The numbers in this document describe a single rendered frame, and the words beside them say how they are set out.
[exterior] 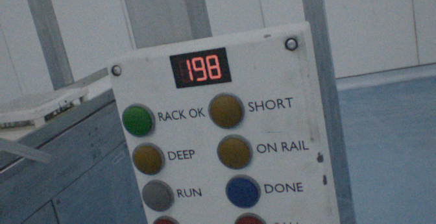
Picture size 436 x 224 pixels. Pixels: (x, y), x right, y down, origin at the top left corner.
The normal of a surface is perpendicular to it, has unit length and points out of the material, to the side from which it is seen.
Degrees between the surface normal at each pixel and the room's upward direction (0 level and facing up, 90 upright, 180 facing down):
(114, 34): 90
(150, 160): 89
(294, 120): 90
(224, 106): 87
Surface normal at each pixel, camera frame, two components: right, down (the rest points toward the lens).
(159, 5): -0.29, 0.30
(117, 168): 0.94, -0.11
